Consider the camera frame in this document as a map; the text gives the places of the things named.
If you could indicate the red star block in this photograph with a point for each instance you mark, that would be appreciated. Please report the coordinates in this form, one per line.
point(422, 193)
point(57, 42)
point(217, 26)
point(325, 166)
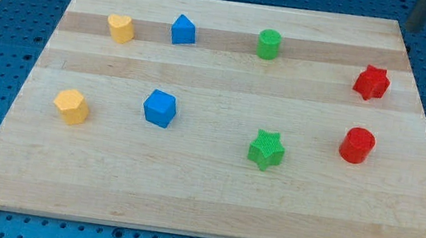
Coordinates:
point(372, 82)

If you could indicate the yellow heart block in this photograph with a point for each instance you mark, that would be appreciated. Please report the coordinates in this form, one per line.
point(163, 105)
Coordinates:
point(121, 28)

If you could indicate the green cylinder block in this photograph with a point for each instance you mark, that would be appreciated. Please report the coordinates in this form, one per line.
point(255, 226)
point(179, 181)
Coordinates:
point(268, 44)

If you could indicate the grey metal rod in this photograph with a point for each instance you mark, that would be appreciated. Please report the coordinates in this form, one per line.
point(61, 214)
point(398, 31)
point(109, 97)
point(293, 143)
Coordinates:
point(416, 20)

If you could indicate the green star block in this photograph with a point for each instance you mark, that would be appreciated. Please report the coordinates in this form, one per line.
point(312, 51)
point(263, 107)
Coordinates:
point(266, 150)

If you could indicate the yellow hexagon block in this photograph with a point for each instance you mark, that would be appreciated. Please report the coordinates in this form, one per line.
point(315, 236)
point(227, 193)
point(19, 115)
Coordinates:
point(72, 106)

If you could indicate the red cylinder block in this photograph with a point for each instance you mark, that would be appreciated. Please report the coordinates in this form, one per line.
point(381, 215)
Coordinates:
point(357, 145)

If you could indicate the wooden board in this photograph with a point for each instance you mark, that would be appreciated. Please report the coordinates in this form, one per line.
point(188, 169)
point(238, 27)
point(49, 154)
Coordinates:
point(193, 177)

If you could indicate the blue cube block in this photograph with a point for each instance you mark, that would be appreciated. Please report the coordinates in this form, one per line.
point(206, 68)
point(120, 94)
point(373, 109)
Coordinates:
point(160, 108)

